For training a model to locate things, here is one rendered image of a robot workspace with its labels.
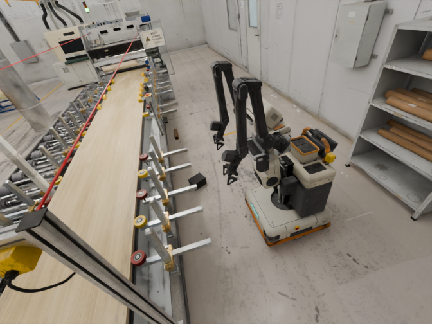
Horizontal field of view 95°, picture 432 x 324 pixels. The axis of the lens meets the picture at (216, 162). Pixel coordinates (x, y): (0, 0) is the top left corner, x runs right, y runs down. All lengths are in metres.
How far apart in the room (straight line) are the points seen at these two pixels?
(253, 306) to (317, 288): 0.55
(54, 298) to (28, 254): 0.96
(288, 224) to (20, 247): 1.81
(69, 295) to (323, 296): 1.75
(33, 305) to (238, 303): 1.35
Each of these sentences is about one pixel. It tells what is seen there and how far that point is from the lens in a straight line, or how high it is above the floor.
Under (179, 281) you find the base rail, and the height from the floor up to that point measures 0.70.
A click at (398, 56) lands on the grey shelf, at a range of 2.65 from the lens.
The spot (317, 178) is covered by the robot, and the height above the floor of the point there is 0.79.
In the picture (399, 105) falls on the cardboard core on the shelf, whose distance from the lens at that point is 2.51.
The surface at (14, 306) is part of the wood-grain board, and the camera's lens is 1.63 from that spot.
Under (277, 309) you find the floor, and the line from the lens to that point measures 2.01.
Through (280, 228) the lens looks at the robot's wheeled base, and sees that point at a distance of 1.97.
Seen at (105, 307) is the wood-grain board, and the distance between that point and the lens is 1.29.
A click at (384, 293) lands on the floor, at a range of 2.26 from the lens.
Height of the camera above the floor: 1.95
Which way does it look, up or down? 39 degrees down
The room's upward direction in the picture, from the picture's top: 11 degrees counter-clockwise
